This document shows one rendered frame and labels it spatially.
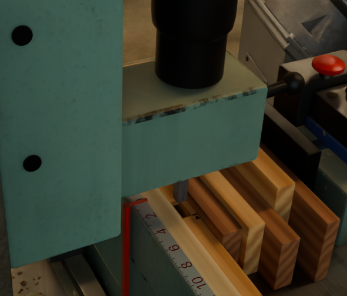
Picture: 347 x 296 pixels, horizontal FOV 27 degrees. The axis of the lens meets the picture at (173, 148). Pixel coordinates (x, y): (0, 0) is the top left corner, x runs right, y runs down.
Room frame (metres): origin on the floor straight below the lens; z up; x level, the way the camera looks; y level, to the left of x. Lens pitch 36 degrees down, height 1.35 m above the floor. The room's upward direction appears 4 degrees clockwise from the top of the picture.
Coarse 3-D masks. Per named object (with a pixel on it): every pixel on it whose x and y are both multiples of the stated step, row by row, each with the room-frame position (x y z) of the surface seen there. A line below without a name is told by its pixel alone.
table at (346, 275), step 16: (128, 64) 0.78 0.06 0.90; (112, 240) 0.48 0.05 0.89; (112, 256) 0.48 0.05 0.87; (336, 256) 0.47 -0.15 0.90; (112, 272) 0.48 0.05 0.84; (256, 272) 0.44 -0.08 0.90; (304, 272) 0.45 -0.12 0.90; (336, 272) 0.45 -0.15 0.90; (144, 288) 0.43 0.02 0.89; (288, 288) 0.43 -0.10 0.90; (304, 288) 0.43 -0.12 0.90; (320, 288) 0.43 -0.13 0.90; (336, 288) 0.43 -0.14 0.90
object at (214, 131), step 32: (224, 64) 0.50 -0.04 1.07; (128, 96) 0.44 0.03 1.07; (160, 96) 0.44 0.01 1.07; (192, 96) 0.45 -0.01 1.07; (224, 96) 0.45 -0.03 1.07; (256, 96) 0.46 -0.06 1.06; (128, 128) 0.41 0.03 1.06; (160, 128) 0.42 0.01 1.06; (192, 128) 0.44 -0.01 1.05; (224, 128) 0.45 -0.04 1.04; (256, 128) 0.46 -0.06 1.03; (128, 160) 0.41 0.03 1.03; (160, 160) 0.42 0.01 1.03; (192, 160) 0.44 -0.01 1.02; (224, 160) 0.45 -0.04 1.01; (128, 192) 0.41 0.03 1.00
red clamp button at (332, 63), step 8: (320, 56) 0.60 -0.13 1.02; (328, 56) 0.60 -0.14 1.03; (336, 56) 0.60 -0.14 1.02; (312, 64) 0.59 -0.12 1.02; (320, 64) 0.58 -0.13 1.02; (328, 64) 0.58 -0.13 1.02; (336, 64) 0.59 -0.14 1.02; (344, 64) 0.59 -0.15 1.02; (320, 72) 0.58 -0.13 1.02; (328, 72) 0.58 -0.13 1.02; (336, 72) 0.58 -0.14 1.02
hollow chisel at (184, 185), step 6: (186, 180) 0.47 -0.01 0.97; (174, 186) 0.47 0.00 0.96; (180, 186) 0.47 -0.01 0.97; (186, 186) 0.47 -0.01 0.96; (174, 192) 0.47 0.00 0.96; (180, 192) 0.47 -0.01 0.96; (186, 192) 0.47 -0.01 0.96; (174, 198) 0.47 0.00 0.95; (180, 198) 0.47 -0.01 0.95; (186, 198) 0.47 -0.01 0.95
